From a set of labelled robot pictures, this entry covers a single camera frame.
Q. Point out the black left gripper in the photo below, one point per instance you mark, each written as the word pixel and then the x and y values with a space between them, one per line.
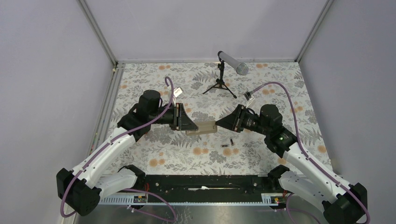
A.
pixel 181 122

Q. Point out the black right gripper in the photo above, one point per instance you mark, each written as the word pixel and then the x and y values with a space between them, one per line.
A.
pixel 234 121

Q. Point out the white remote control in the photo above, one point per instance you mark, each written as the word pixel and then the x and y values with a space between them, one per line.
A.
pixel 206 127

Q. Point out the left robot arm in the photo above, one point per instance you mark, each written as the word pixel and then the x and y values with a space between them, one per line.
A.
pixel 82 187

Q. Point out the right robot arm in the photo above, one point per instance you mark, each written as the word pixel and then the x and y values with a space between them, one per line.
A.
pixel 340 201

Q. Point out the floral table mat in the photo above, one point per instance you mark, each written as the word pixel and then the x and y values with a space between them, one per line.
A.
pixel 162 151

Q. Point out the grey microphone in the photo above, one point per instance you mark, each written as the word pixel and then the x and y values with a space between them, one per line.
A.
pixel 239 67

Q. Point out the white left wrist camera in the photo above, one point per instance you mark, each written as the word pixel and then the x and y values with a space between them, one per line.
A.
pixel 176 93

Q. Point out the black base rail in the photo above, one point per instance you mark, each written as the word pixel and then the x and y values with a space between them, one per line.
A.
pixel 208 188

